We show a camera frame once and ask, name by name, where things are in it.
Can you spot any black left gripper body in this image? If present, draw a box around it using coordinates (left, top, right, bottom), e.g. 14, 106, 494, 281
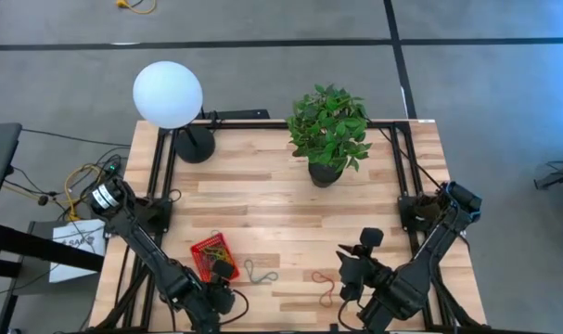
201, 276, 238, 319

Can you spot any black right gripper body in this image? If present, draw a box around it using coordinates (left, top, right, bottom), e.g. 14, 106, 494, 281
335, 244, 380, 303

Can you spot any red rubber band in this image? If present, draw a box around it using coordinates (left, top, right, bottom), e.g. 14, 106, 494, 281
310, 270, 337, 309

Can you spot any teal rubber band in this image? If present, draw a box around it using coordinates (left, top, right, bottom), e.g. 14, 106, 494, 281
243, 258, 280, 286

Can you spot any red plastic basket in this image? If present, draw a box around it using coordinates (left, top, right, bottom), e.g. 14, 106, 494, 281
189, 232, 241, 285

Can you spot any green potted plant black pot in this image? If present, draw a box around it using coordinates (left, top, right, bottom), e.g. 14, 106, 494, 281
286, 83, 374, 189

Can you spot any white paper sheet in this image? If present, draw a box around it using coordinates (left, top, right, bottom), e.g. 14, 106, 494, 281
48, 218, 108, 284

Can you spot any black controller box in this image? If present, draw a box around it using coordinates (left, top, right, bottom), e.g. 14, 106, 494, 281
102, 157, 124, 180

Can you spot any black power strip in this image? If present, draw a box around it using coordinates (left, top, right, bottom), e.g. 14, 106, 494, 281
201, 109, 271, 122

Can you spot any white globe table lamp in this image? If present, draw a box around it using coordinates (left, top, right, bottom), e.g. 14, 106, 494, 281
132, 60, 217, 164

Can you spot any black beam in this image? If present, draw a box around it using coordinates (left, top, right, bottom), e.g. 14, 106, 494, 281
0, 221, 105, 279

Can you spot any black desk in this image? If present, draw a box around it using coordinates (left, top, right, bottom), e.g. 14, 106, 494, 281
0, 122, 23, 222

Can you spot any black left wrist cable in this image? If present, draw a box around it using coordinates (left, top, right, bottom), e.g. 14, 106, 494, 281
227, 288, 250, 327

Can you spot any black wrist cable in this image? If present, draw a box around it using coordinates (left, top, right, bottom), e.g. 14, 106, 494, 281
227, 288, 250, 327
337, 296, 356, 331

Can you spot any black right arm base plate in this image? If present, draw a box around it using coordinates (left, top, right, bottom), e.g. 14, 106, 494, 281
398, 194, 444, 233

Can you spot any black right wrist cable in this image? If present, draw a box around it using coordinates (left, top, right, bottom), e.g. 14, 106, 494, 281
337, 296, 356, 331

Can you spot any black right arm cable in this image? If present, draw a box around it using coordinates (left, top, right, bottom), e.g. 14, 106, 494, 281
365, 116, 447, 191

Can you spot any black aluminium table frame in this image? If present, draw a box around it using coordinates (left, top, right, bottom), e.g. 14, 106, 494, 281
93, 119, 489, 334

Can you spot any yellow cable bundle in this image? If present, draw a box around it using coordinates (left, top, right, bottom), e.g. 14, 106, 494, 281
63, 162, 106, 223

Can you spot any yellow floor cable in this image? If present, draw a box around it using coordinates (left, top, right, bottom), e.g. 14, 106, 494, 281
115, 0, 158, 15

